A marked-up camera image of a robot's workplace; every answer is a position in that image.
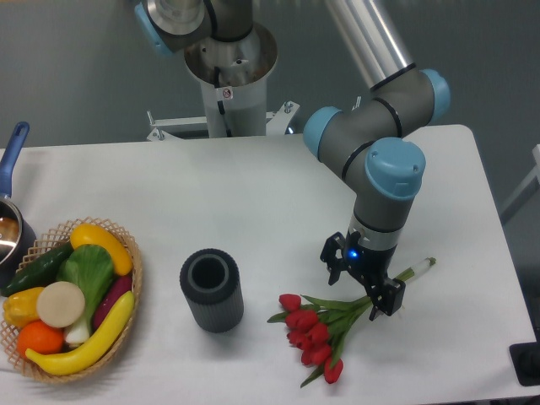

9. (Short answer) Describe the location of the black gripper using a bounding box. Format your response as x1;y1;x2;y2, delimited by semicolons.
320;232;406;321

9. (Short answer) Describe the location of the red tulip bouquet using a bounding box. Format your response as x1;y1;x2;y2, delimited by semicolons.
267;256;437;389

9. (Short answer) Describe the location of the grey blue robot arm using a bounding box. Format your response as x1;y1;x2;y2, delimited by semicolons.
135;1;451;316

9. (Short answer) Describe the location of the dark grey ribbed vase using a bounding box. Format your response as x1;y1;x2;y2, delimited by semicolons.
179;248;244;333

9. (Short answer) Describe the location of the black device at edge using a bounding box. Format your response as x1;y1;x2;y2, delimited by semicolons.
509;342;539;386

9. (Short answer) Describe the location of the purple sweet potato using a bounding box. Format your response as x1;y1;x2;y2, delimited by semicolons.
92;274;132;331

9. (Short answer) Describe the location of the green lettuce leaf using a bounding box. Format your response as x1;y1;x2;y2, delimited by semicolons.
57;245;115;348

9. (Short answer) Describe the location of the yellow squash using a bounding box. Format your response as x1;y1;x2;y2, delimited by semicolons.
70;223;132;276

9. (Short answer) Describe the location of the beige round disc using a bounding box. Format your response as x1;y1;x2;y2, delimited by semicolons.
36;281;85;328

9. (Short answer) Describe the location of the yellow banana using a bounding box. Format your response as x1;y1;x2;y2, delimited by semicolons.
25;291;135;376

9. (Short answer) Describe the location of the woven wicker basket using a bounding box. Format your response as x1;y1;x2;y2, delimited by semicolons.
1;217;143;384

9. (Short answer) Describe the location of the dark green cucumber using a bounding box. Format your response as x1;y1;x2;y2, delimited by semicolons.
1;243;73;297

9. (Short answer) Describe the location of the orange fruit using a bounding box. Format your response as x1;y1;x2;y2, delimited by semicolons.
16;321;64;359

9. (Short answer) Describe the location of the yellow bell pepper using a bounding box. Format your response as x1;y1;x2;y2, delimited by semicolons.
3;287;45;328

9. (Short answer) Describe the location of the white frame at right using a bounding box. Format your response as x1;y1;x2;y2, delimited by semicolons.
499;144;539;225

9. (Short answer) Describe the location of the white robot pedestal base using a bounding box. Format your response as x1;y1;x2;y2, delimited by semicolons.
147;23;300;141

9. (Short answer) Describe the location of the blue handled saucepan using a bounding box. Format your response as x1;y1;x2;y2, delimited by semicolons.
1;121;35;288

